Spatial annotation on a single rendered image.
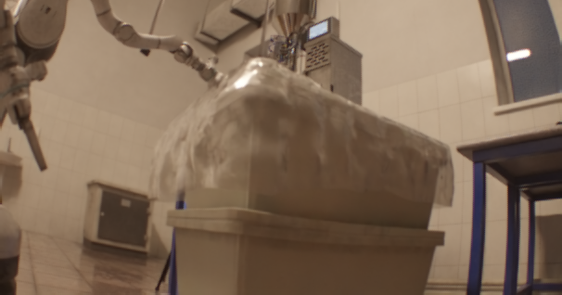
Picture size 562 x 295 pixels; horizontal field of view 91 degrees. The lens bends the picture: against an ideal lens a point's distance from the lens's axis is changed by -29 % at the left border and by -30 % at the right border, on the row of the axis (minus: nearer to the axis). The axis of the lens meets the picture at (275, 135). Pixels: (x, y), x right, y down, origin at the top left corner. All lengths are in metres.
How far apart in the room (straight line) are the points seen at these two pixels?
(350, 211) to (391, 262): 0.17
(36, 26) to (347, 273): 1.01
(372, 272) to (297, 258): 0.20
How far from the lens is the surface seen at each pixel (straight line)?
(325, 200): 0.70
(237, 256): 0.60
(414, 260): 0.90
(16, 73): 0.88
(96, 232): 4.29
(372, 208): 0.79
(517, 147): 1.17
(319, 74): 1.70
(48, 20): 1.12
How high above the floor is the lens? 0.40
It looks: 17 degrees up
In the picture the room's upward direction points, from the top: 6 degrees clockwise
